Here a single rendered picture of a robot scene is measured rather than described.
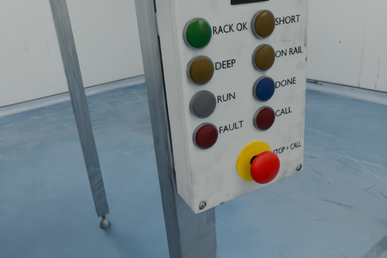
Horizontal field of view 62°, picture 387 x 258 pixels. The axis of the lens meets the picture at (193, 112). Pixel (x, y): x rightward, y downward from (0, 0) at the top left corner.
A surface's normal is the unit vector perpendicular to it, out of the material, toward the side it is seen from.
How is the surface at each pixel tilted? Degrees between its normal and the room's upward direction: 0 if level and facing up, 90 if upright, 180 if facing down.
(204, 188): 90
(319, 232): 0
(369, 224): 0
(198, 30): 87
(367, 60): 90
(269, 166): 85
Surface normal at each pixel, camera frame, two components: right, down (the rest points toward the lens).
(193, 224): 0.47, 0.26
